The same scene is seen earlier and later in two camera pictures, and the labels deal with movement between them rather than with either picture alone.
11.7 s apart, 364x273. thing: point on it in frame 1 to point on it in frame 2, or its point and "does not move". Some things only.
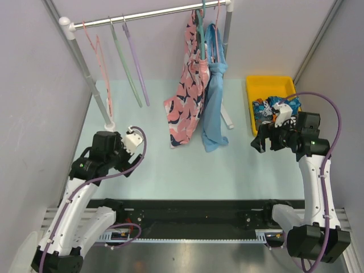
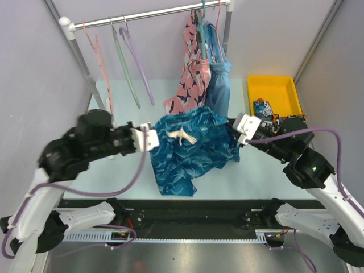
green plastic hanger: x=120 y=55 does not move
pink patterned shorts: x=185 y=108 does not move
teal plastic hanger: x=201 y=21 does not move
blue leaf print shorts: x=294 y=103 to x=190 y=143
